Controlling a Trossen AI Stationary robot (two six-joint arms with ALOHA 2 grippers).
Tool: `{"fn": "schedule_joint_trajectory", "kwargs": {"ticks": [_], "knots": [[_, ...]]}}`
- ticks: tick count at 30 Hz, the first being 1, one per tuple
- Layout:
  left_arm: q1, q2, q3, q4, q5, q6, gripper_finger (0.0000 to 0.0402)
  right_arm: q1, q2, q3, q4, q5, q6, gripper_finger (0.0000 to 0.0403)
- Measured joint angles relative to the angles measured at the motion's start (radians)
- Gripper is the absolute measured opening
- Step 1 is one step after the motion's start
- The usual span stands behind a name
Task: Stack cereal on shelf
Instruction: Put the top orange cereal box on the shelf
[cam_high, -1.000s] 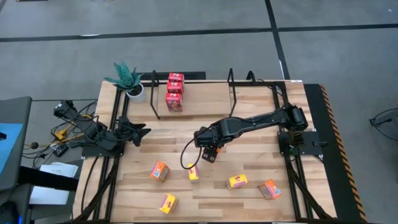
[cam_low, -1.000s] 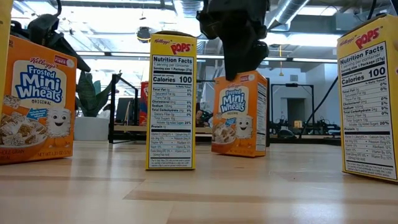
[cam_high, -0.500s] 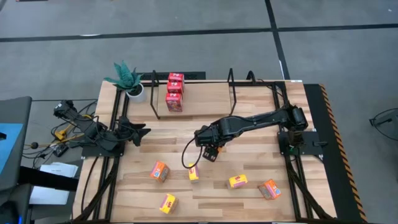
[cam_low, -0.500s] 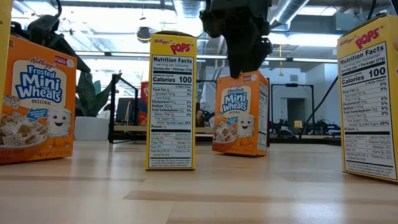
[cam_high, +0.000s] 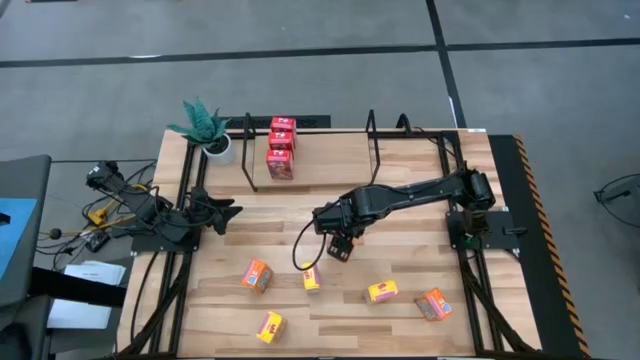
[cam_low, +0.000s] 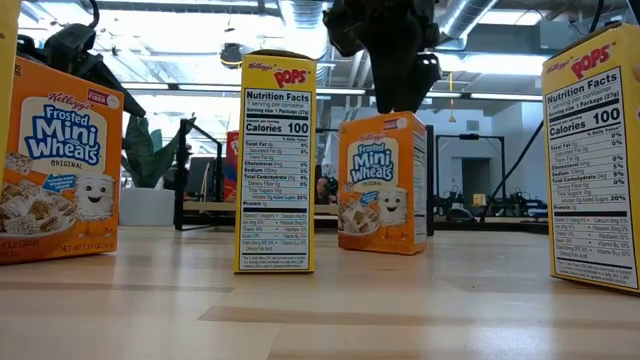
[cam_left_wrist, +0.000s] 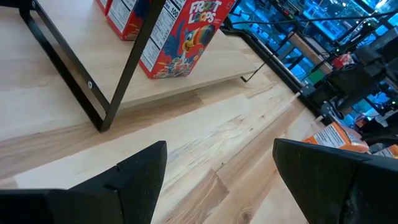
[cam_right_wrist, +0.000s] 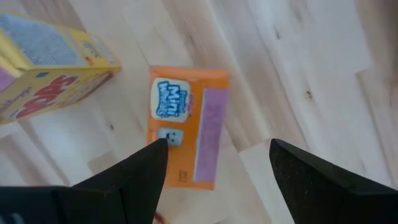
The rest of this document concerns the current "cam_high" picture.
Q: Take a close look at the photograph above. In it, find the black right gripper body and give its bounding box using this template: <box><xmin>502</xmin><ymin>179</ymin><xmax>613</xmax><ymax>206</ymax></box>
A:
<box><xmin>312</xmin><ymin>198</ymin><xmax>369</xmax><ymax>240</ymax></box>

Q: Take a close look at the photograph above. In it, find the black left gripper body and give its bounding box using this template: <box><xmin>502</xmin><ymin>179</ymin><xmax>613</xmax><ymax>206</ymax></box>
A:
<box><xmin>188</xmin><ymin>186</ymin><xmax>221</xmax><ymax>235</ymax></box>

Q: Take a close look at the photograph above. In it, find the yellow Corn Pops cereal box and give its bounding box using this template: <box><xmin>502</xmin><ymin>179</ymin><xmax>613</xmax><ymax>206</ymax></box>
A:
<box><xmin>255</xmin><ymin>310</ymin><xmax>288</xmax><ymax>346</ymax></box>
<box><xmin>301</xmin><ymin>261</ymin><xmax>322</xmax><ymax>295</ymax></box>
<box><xmin>363</xmin><ymin>279</ymin><xmax>400</xmax><ymax>306</ymax></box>

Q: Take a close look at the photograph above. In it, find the orange Frosted Mini Wheats box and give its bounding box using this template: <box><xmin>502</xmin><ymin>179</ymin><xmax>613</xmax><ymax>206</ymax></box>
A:
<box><xmin>240</xmin><ymin>257</ymin><xmax>275</xmax><ymax>295</ymax></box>
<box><xmin>414</xmin><ymin>286</ymin><xmax>454</xmax><ymax>323</ymax></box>

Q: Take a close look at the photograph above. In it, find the red Froot Loops cereal box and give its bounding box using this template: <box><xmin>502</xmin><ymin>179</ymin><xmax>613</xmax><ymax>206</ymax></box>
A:
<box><xmin>267</xmin><ymin>130</ymin><xmax>296</xmax><ymax>151</ymax></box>
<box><xmin>265</xmin><ymin>148</ymin><xmax>295</xmax><ymax>181</ymax></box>
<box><xmin>269</xmin><ymin>116</ymin><xmax>298</xmax><ymax>134</ymax></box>

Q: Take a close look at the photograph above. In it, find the white plant pot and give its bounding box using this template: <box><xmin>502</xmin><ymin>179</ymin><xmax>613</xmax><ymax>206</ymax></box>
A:
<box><xmin>201</xmin><ymin>131</ymin><xmax>237</xmax><ymax>168</ymax></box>

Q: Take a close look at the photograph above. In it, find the green snake plant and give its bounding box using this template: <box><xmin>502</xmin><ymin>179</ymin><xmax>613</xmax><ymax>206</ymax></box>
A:
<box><xmin>166</xmin><ymin>96</ymin><xmax>233</xmax><ymax>149</ymax></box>

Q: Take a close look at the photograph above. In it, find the black power adapter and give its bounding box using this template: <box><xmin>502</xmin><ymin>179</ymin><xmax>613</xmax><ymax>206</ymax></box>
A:
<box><xmin>83</xmin><ymin>230</ymin><xmax>112</xmax><ymax>254</ymax></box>

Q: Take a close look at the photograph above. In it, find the white paper sheet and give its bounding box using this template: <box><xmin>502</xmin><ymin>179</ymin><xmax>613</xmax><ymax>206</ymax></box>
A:
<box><xmin>46</xmin><ymin>297</ymin><xmax>114</xmax><ymax>331</ymax></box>
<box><xmin>63</xmin><ymin>259</ymin><xmax>127</xmax><ymax>287</ymax></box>

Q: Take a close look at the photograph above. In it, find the dark grey cabinet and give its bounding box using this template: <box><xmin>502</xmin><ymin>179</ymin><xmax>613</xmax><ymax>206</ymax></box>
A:
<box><xmin>0</xmin><ymin>153</ymin><xmax>54</xmax><ymax>360</ymax></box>

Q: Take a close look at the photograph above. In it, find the blue panel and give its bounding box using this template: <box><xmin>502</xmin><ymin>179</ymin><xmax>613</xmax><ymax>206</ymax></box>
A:
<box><xmin>0</xmin><ymin>197</ymin><xmax>39</xmax><ymax>282</ymax></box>

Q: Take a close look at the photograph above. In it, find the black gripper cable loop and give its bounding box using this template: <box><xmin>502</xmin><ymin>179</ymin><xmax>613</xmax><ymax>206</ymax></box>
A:
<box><xmin>291</xmin><ymin>217</ymin><xmax>329</xmax><ymax>272</ymax></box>

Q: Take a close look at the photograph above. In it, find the black aluminium rig frame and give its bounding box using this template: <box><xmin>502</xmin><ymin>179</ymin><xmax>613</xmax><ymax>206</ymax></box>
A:
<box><xmin>117</xmin><ymin>128</ymin><xmax>539</xmax><ymax>359</ymax></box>

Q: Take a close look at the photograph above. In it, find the black metal shelf end frame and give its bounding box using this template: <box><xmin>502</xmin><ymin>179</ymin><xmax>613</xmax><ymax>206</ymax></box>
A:
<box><xmin>240</xmin><ymin>112</ymin><xmax>260</xmax><ymax>193</ymax></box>
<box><xmin>365</xmin><ymin>109</ymin><xmax>383</xmax><ymax>188</ymax></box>

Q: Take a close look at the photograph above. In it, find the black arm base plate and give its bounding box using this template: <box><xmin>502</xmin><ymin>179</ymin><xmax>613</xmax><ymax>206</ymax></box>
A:
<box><xmin>445</xmin><ymin>208</ymin><xmax>522</xmax><ymax>252</ymax></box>
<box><xmin>130</xmin><ymin>230</ymin><xmax>202</xmax><ymax>254</ymax></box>

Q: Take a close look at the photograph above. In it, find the yellow cable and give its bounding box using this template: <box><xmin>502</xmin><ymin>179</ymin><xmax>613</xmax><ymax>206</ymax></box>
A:
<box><xmin>49</xmin><ymin>184</ymin><xmax>137</xmax><ymax>236</ymax></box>

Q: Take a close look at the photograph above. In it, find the thin black cable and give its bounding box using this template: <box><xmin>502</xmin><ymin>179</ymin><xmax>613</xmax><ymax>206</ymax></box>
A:
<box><xmin>129</xmin><ymin>249</ymin><xmax>162</xmax><ymax>346</ymax></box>

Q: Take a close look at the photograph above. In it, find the long black arm cable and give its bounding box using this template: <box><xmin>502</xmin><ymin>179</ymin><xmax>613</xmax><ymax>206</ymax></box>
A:
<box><xmin>396</xmin><ymin>113</ymin><xmax>454</xmax><ymax>164</ymax></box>

